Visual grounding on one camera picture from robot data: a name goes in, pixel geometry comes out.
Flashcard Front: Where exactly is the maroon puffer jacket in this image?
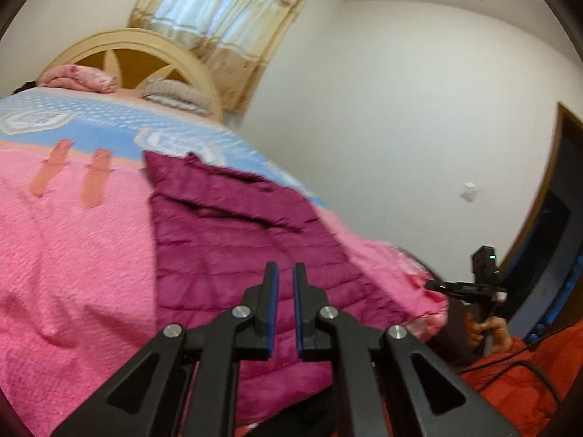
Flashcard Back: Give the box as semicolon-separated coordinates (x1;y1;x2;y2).
142;150;427;427

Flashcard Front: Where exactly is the right hand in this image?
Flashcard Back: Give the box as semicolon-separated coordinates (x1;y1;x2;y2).
466;315;513;354

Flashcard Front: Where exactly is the orange jacket sleeve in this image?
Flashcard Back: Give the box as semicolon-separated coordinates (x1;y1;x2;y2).
461;320;582;436

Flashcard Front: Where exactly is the pink and blue bedspread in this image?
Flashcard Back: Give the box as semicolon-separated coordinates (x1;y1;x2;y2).
1;88;447;436

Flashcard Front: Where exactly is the grey striped pillow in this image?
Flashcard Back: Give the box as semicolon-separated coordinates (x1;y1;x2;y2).
140;78;214;117

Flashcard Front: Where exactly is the folded pink floral quilt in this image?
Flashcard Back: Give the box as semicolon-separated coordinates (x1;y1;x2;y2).
36;64;118;94

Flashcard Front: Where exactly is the cream wooden headboard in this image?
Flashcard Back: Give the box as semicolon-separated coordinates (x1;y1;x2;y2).
47;28;223;124

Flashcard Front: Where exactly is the beige window curtain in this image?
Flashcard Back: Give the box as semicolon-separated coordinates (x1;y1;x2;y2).
129;0;307;114

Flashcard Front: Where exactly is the black cable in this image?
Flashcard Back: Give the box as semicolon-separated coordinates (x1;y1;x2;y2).
457;318;583;409

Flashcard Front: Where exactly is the white wall switch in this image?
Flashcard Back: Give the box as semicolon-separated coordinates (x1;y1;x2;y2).
461;182;478;202

